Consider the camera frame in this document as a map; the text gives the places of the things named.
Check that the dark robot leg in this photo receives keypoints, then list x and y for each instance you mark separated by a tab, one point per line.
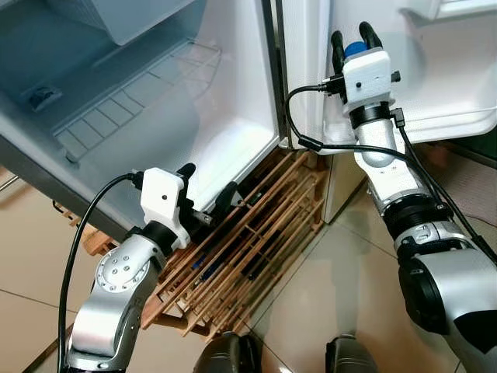
229	353
351	356

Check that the clear water bottle blue cap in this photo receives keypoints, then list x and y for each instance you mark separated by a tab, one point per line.
356	49

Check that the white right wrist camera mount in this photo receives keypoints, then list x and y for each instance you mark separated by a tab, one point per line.
365	78

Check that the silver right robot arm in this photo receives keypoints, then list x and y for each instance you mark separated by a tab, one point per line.
443	287

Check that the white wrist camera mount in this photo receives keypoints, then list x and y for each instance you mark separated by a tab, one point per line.
159	194
365	78

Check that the white-lined fridge door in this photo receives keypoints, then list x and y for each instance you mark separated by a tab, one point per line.
443	78

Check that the dark left robot leg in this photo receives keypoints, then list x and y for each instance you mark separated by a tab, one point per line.
229	353

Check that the white door shelf bin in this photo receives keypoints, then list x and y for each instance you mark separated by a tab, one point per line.
458	8

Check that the wooden slatted pallet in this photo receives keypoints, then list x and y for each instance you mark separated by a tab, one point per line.
272	210

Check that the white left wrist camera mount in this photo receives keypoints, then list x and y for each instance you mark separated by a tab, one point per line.
159	194

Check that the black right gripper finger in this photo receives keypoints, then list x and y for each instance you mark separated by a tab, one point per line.
339	53
370	36

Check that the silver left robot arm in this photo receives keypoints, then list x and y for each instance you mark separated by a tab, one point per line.
116	295

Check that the dark right robot leg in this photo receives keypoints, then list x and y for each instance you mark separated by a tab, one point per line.
351	356

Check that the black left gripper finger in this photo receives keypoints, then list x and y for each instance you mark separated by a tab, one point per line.
187	177
226	199

